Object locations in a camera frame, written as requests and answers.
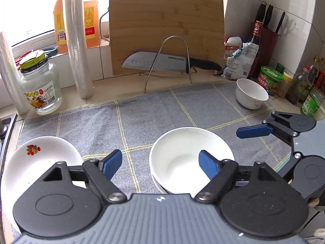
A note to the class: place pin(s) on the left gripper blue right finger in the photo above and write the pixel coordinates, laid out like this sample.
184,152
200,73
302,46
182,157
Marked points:
209,164

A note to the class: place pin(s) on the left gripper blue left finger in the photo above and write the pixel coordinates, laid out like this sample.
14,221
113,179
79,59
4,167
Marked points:
111,163

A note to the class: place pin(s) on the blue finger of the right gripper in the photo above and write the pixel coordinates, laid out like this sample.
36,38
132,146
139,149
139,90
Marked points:
260,130

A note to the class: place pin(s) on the white bowl pink flowers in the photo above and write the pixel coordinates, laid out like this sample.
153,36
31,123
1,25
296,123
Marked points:
174,158

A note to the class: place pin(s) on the white fruit plate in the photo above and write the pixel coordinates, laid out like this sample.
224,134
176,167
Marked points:
28,163

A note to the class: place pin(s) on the grey blue checked towel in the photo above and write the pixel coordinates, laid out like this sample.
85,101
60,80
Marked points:
132,125

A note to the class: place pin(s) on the yellow lid spice jar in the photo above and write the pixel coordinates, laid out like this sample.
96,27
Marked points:
284,85

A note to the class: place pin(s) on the green lid sauce jar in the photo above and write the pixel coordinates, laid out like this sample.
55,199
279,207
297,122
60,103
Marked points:
269,79

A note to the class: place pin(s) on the dark oil glass bottle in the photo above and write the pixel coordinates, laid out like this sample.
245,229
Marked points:
298,86

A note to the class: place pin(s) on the green label glass jar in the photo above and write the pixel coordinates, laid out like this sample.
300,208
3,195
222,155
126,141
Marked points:
312,103

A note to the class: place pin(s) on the white plastic food bag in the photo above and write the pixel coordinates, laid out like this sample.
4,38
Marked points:
237,65

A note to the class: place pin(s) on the red white seasoning bag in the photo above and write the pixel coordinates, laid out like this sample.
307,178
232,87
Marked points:
231,45

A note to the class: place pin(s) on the dark soy sauce bottle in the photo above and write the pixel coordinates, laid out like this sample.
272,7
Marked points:
253,45

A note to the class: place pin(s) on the wooden knife block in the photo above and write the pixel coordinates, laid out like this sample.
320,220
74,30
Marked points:
264,37

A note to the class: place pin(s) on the glass jar green lid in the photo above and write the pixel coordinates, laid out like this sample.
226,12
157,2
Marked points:
39,82

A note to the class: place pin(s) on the steel sink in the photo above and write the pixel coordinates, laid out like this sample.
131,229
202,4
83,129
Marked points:
7,124

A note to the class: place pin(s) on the steel santoku knife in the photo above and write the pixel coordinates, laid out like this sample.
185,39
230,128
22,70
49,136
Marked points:
135,61

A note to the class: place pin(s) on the orange oil bottle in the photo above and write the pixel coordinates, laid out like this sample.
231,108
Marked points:
91,23

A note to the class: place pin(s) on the bamboo cutting board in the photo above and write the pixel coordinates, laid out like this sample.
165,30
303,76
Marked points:
176,27

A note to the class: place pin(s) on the left plastic wrap roll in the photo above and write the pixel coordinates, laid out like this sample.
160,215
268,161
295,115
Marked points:
11,78

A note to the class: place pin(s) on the plastic wrap roll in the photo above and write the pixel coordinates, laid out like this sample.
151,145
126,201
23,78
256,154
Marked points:
11,78
73,14

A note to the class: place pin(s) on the right plastic wrap roll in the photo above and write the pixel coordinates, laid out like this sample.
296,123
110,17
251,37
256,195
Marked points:
73,14

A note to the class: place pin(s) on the steel wire rack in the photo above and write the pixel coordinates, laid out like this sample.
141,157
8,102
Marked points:
166,62

